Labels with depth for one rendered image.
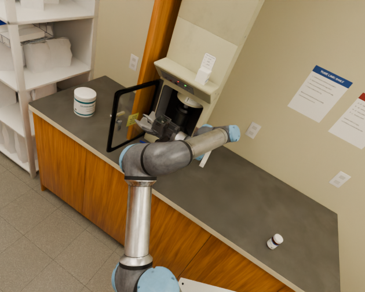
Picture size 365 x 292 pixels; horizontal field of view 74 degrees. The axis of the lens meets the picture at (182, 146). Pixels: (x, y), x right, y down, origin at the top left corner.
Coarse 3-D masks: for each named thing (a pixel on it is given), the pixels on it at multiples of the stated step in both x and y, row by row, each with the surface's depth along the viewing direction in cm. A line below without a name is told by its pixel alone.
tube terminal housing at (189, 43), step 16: (176, 32) 115; (192, 32) 111; (208, 32) 108; (176, 48) 119; (192, 48) 115; (208, 48) 112; (224, 48) 108; (240, 48) 112; (192, 64) 119; (224, 64) 112; (224, 80) 120; (192, 96) 127; (208, 112) 130
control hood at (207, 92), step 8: (160, 64) 115; (168, 64) 118; (176, 64) 121; (160, 72) 122; (168, 72) 115; (176, 72) 114; (184, 72) 116; (192, 72) 119; (184, 80) 112; (192, 80) 113; (208, 80) 119; (200, 88) 110; (208, 88) 112; (216, 88) 115; (200, 96) 119; (208, 96) 113
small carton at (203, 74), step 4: (200, 68) 111; (204, 68) 112; (200, 72) 110; (204, 72) 109; (208, 72) 110; (196, 76) 112; (200, 76) 111; (204, 76) 110; (208, 76) 112; (196, 80) 113; (200, 80) 112; (204, 80) 111; (204, 84) 112
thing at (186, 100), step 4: (180, 96) 135; (184, 96) 133; (180, 100) 134; (184, 100) 133; (188, 100) 132; (192, 100) 132; (188, 104) 133; (192, 104) 133; (196, 104) 133; (200, 104) 135
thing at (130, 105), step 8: (128, 88) 113; (144, 88) 123; (152, 88) 129; (128, 96) 117; (136, 96) 122; (144, 96) 128; (152, 96) 134; (120, 104) 116; (128, 104) 121; (136, 104) 126; (144, 104) 133; (112, 112) 115; (120, 112) 120; (128, 112) 125; (136, 112) 131; (144, 112) 138; (120, 120) 124; (128, 120) 129; (128, 128) 134; (136, 128) 141; (120, 136) 133; (128, 136) 140; (136, 136) 147; (112, 144) 132
